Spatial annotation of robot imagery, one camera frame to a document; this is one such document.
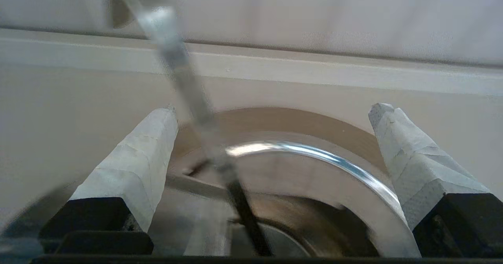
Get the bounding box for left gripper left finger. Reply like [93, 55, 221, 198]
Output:
[39, 106, 180, 255]

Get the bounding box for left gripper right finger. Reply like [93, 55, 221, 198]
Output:
[368, 103, 503, 258]

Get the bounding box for stainless steel pot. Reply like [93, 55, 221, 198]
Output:
[149, 140, 423, 257]

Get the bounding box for stainless ladle with hooked handle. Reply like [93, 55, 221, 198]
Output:
[108, 0, 274, 257]

